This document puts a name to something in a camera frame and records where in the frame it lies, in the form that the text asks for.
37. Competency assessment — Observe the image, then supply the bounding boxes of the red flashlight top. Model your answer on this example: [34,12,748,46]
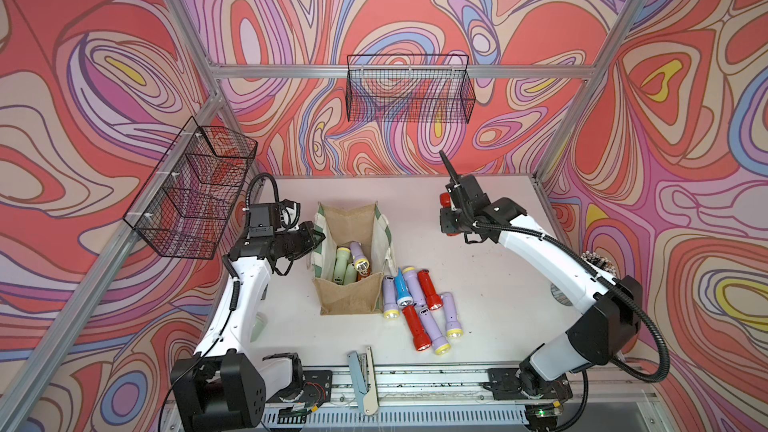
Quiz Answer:
[439,192,452,209]

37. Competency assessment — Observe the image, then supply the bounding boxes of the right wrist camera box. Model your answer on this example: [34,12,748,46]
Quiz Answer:
[448,175,490,214]

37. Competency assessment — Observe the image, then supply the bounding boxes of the blue flashlight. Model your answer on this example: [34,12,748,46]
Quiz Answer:
[394,269,414,308]

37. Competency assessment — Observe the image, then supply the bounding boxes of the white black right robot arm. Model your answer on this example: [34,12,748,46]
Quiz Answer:
[440,154,671,398]

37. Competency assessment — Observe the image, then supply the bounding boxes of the long purple flashlight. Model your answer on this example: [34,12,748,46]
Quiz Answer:
[403,267,451,355]

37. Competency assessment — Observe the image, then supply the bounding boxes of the red flashlight bottom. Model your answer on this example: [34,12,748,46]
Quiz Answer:
[402,305,432,352]

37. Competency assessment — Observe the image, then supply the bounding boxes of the black wire basket back wall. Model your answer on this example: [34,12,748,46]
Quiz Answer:
[345,52,476,124]

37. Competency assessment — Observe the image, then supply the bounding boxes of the burlap tote bag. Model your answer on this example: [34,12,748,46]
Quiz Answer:
[311,203,396,316]

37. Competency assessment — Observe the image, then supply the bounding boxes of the black wire basket wall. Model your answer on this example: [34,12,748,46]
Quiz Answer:
[123,118,258,260]
[345,52,476,124]

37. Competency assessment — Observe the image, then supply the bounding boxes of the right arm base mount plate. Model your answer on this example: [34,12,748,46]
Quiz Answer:
[480,368,573,402]

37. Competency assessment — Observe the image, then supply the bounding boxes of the metal cup of pencils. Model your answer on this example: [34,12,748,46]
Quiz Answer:
[550,251,618,307]

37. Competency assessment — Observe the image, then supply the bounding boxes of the blue beige stapler tool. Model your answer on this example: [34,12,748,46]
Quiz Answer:
[347,346,379,416]

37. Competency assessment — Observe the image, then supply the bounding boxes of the black wire basket left wall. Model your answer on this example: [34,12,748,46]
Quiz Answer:
[123,118,258,260]

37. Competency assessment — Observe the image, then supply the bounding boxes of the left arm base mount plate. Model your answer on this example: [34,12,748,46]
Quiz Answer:
[295,369,333,407]

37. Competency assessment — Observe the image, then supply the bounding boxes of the light green flashlight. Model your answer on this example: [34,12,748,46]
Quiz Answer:
[343,264,358,285]
[332,246,351,285]

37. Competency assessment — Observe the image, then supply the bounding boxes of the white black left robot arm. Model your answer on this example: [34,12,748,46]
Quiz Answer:
[170,221,325,431]

